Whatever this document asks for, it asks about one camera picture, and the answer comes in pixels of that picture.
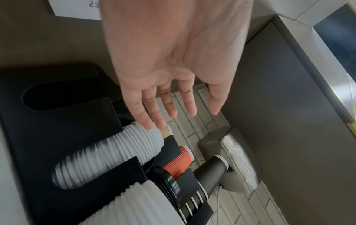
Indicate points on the black cup holder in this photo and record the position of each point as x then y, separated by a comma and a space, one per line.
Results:
55, 131

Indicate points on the white wall socket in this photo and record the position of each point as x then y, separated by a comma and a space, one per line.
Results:
204, 94

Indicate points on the microwave safety poster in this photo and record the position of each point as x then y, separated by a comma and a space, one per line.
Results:
75, 8

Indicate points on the grey wall-mounted appliance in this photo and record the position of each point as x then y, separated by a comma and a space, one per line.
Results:
236, 153

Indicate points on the black lids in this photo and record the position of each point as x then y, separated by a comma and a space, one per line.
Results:
165, 182

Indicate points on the stack of gold paper cups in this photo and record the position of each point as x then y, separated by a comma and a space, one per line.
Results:
166, 131

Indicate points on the person's left hand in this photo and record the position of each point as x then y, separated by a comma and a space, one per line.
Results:
172, 39

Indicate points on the stack of red paper cups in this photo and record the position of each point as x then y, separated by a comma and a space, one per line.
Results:
179, 163

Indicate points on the stack of black paper cups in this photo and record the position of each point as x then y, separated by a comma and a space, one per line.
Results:
208, 175

